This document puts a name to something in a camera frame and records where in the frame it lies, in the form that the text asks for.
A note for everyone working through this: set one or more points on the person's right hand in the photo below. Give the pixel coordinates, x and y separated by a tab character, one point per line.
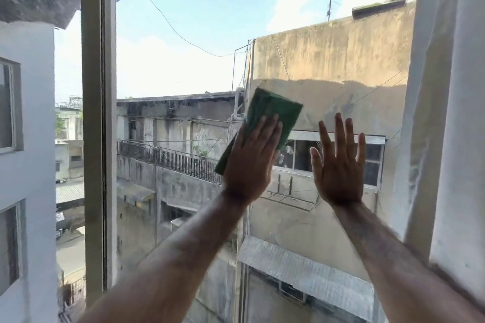
339	179

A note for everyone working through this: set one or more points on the person's left hand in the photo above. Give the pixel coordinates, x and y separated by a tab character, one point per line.
246	167

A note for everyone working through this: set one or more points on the person's right thumb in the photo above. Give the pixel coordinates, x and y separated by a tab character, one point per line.
316	163

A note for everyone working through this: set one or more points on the person's left fingers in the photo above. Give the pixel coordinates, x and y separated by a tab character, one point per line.
262	133

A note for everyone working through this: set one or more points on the person's right little finger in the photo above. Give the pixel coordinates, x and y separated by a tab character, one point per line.
361	148

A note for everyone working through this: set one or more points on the person's right middle finger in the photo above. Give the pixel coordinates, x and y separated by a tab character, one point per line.
340	132

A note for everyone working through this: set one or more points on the green cleaning cloth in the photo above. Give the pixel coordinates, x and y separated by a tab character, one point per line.
271	109

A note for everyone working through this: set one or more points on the person's right forearm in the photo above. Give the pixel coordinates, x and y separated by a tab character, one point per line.
394	269

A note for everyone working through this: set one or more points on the person's left forearm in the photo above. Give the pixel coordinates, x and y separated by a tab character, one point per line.
170	266

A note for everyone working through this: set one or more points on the white framed building window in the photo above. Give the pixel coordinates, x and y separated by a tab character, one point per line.
373	162

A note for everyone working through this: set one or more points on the tall beige concrete building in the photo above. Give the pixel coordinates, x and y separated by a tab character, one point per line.
341	57

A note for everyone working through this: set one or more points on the black metal railing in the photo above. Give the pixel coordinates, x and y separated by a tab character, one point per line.
170	160

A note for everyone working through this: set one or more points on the large corrugated metal awning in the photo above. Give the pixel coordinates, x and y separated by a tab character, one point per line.
303	269

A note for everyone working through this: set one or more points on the small corrugated awning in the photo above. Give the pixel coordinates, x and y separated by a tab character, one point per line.
134	191

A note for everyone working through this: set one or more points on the white building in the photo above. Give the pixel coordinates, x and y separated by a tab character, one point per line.
34	182

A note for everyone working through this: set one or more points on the metal wall rack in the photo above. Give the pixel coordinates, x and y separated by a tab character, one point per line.
291	198

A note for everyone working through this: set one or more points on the white window side frame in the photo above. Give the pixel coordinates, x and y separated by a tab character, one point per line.
443	107

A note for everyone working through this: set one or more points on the beige window frame post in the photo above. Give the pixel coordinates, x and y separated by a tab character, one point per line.
99	126

